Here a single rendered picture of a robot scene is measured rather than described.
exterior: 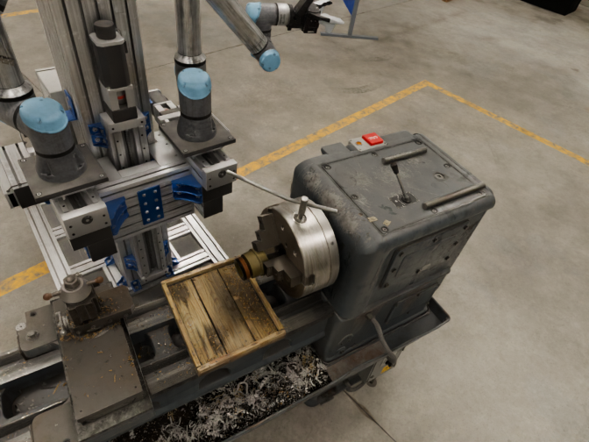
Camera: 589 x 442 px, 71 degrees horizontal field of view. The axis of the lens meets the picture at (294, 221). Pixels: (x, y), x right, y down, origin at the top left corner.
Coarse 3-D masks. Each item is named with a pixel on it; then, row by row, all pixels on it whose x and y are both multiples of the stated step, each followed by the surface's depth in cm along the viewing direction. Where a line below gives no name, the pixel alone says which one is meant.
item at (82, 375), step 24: (96, 288) 131; (72, 336) 118; (96, 336) 119; (120, 336) 120; (72, 360) 113; (96, 360) 114; (120, 360) 115; (72, 384) 109; (96, 384) 109; (120, 384) 110; (96, 408) 105
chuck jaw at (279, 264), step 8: (280, 256) 130; (264, 264) 127; (272, 264) 127; (280, 264) 127; (288, 264) 127; (264, 272) 129; (272, 272) 128; (280, 272) 125; (288, 272) 125; (296, 272) 125; (288, 280) 125; (296, 280) 124; (304, 280) 124; (312, 280) 126
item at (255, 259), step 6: (246, 252) 130; (252, 252) 129; (258, 252) 130; (264, 252) 130; (240, 258) 127; (246, 258) 127; (252, 258) 127; (258, 258) 127; (264, 258) 129; (240, 264) 126; (246, 264) 126; (252, 264) 126; (258, 264) 127; (240, 270) 132; (246, 270) 126; (252, 270) 126; (258, 270) 127; (240, 276) 130; (246, 276) 127; (252, 276) 128
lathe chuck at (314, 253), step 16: (272, 208) 130; (288, 208) 128; (288, 224) 123; (304, 224) 124; (288, 240) 126; (304, 240) 121; (320, 240) 123; (288, 256) 129; (304, 256) 121; (320, 256) 123; (304, 272) 122; (320, 272) 125; (288, 288) 137; (304, 288) 126; (320, 288) 132
